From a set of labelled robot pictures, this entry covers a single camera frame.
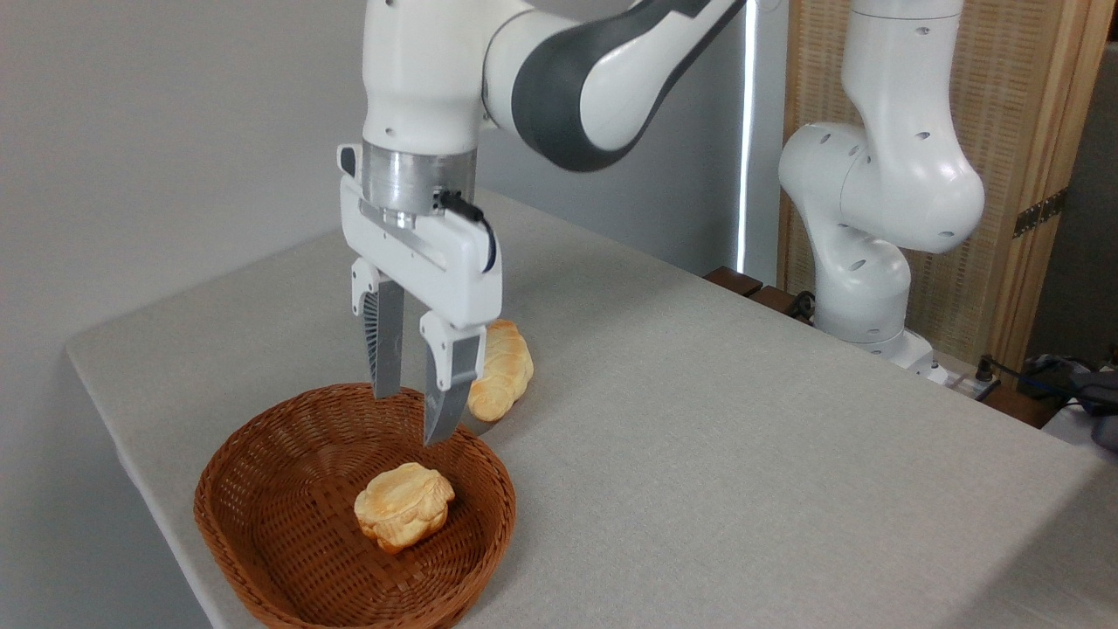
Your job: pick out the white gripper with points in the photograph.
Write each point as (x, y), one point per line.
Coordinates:
(437, 271)

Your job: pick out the round golden bread roll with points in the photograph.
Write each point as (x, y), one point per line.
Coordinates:
(403, 508)

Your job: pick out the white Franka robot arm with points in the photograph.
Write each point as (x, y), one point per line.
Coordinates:
(882, 175)

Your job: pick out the long twisted bread loaf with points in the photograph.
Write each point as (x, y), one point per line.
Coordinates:
(505, 371)

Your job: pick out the brown woven wicker basket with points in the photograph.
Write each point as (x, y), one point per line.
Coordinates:
(288, 524)

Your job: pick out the grey tablecloth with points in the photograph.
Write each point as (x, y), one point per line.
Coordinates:
(742, 437)

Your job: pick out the metal screen hinge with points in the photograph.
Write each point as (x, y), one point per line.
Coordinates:
(1039, 212)

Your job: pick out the wooden rattan folding screen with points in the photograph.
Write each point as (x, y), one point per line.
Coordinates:
(1022, 105)

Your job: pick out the dark grey bundled bag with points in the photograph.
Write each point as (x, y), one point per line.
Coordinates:
(1092, 393)

